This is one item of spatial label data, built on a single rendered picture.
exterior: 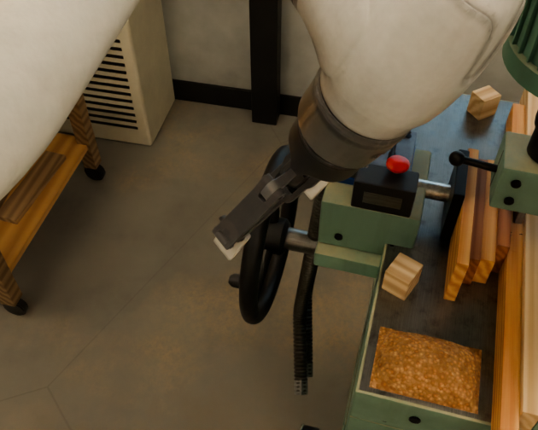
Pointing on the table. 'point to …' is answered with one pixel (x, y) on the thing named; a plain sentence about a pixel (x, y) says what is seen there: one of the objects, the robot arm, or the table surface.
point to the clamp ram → (456, 188)
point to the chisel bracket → (522, 180)
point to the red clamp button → (397, 164)
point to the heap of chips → (427, 369)
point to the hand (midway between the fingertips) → (269, 215)
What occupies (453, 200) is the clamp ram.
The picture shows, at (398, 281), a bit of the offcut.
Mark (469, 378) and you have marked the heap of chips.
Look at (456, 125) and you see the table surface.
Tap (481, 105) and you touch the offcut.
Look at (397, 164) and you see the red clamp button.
